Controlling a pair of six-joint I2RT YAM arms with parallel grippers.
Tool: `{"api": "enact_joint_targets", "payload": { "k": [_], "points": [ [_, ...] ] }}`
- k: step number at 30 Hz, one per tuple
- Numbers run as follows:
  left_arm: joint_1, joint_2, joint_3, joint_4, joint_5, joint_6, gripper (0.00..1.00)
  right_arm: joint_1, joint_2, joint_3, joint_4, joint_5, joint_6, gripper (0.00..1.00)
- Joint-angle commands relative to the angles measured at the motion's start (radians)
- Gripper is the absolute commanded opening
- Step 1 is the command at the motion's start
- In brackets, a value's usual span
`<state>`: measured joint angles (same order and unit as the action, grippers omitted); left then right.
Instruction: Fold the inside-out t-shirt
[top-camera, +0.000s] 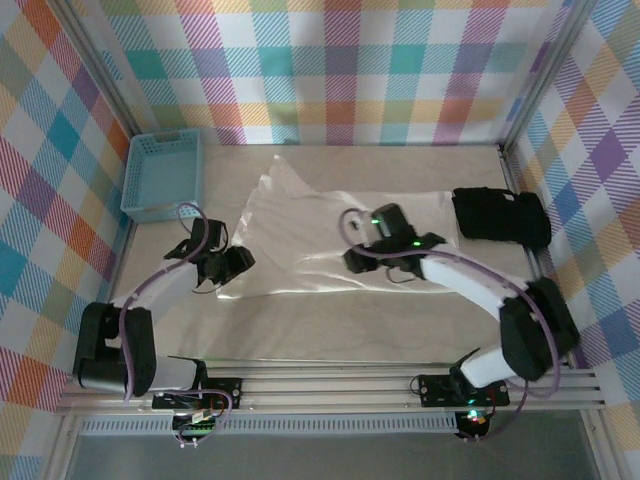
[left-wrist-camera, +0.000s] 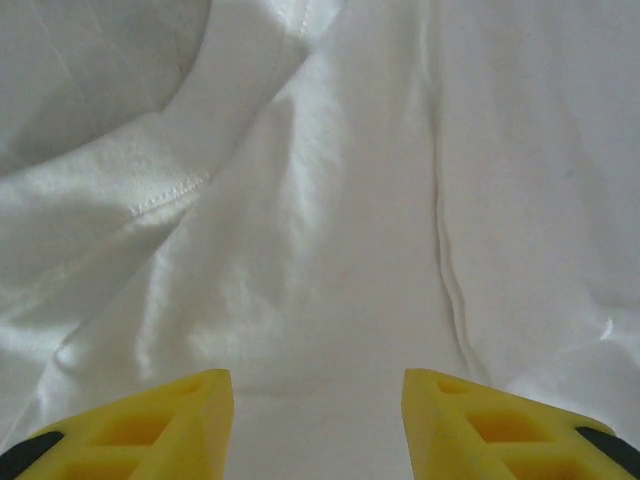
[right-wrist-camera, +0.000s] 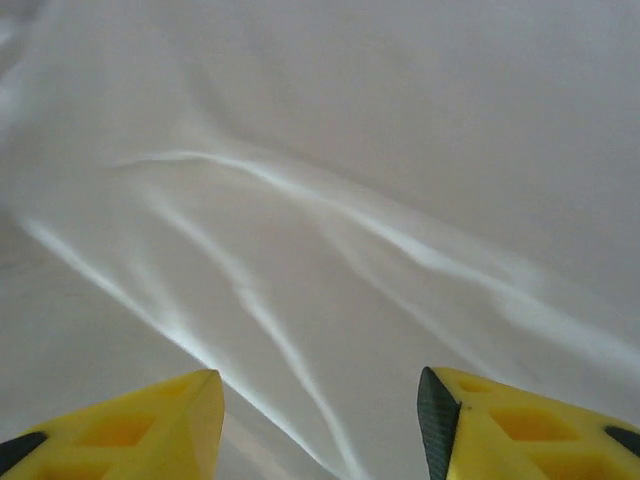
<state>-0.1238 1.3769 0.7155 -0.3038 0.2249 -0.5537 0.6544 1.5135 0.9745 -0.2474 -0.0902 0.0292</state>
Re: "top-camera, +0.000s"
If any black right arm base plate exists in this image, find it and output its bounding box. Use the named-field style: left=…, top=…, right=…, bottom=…
left=416, top=372, right=511, bottom=407

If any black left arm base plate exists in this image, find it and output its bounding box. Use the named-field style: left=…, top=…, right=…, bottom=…
left=151, top=377, right=245, bottom=411

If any grey slotted cable duct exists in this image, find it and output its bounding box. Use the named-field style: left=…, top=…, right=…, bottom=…
left=79, top=418, right=459, bottom=435

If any aluminium side rail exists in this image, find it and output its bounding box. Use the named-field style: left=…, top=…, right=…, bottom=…
left=497, top=143, right=576, bottom=369
left=84, top=219, right=139, bottom=374

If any aluminium frame post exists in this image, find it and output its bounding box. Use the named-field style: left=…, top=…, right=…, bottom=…
left=582, top=409, right=626, bottom=480
left=42, top=414, right=84, bottom=480
left=499, top=0, right=601, bottom=151
left=58, top=0, right=144, bottom=139

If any white t-shirt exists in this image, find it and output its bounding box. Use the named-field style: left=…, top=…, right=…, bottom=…
left=215, top=154, right=461, bottom=300

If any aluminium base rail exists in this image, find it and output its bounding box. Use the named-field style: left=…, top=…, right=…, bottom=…
left=54, top=353, right=607, bottom=415

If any blue plastic basket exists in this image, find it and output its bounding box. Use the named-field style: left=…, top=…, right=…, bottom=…
left=121, top=129, right=204, bottom=225

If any black folded garment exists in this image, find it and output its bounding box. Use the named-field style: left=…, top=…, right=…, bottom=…
left=451, top=186, right=553, bottom=249

